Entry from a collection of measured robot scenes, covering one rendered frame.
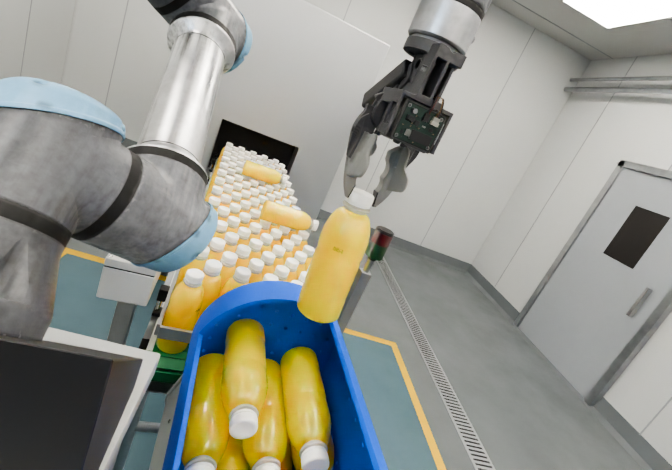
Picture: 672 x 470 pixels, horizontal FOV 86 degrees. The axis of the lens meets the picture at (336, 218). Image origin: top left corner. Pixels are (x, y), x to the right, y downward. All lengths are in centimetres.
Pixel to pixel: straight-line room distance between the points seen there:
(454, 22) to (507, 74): 518
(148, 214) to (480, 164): 536
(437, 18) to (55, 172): 41
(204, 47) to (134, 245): 36
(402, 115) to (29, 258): 38
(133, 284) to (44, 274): 50
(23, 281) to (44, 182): 9
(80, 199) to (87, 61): 502
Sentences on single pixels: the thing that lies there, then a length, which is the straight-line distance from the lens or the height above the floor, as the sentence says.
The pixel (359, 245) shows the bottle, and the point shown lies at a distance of 51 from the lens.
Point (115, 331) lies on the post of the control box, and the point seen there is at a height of 85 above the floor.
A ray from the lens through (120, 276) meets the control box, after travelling 89.
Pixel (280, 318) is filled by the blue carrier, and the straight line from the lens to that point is 72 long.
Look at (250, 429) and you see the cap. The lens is 59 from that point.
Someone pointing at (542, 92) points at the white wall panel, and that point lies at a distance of 593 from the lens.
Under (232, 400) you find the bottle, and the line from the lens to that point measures 60.
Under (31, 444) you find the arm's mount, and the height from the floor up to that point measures 129.
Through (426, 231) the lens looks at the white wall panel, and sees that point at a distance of 564.
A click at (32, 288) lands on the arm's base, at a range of 40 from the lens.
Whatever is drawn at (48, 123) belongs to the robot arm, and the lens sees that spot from 42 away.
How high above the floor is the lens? 156
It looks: 16 degrees down
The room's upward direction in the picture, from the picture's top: 24 degrees clockwise
